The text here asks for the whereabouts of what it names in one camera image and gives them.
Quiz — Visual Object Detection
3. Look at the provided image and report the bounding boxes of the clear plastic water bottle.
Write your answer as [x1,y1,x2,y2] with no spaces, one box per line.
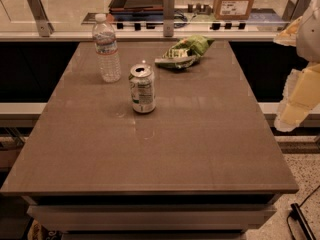
[92,14,121,83]

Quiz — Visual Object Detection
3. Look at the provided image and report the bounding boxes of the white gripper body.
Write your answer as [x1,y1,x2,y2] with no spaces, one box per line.
[296,0,320,63]

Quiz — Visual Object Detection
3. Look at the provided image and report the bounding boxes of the cardboard box with label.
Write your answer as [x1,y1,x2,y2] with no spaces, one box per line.
[213,0,254,20]

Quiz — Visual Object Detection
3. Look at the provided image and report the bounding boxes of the green chip bag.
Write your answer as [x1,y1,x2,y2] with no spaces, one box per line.
[155,35,214,69]

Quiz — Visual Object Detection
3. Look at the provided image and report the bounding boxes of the left metal railing post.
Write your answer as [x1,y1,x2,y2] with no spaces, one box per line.
[27,0,54,37]

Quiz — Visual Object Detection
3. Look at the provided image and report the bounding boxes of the middle metal railing post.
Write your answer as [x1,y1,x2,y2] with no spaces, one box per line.
[163,0,175,37]

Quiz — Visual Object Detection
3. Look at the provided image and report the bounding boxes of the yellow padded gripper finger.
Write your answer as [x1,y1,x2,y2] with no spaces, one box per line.
[273,17,302,47]
[274,63,320,132]

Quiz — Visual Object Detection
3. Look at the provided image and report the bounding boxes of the metal railing post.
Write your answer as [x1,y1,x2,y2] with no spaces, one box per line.
[27,0,54,37]
[282,0,311,22]
[163,0,175,37]

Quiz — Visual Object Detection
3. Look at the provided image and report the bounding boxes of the black cable on floor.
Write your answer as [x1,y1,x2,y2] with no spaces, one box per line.
[286,184,320,240]

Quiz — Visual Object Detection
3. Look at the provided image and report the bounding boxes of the patterned bag under table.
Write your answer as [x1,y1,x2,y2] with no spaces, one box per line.
[27,220,62,240]

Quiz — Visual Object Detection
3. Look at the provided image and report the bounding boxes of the right metal railing post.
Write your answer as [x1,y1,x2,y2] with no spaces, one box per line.
[282,0,311,22]

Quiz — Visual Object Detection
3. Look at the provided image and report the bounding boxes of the green white 7up can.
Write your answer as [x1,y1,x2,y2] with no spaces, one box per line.
[129,63,156,114]

